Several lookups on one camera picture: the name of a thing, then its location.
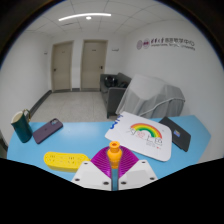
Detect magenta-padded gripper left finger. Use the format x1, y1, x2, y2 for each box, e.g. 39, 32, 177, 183
71, 146, 113, 192

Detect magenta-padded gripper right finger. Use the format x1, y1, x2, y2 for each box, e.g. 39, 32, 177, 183
117, 145, 158, 191

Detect yellow power strip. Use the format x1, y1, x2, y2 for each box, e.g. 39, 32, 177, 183
43, 151, 91, 173

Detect white rainbow-print mouse pad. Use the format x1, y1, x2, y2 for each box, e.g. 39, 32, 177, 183
104, 110, 173, 163

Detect dark grey notebook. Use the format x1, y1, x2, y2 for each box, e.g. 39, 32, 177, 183
158, 116, 192, 153

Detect purple smartphone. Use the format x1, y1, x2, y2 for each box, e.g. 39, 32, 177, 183
32, 117, 64, 145

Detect white-draped furniture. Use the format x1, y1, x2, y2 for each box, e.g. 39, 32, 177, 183
115, 73, 186, 120

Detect grey sofa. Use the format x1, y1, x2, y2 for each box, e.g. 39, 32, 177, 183
99, 72, 133, 119

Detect dark teal mug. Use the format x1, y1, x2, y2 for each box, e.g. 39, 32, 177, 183
10, 108, 34, 144

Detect black bag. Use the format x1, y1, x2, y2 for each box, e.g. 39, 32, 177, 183
104, 76, 118, 89

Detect beige door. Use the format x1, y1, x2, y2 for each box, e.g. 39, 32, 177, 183
50, 40, 75, 93
80, 39, 109, 92

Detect long ceiling light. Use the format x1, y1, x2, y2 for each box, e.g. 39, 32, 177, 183
58, 12, 113, 22

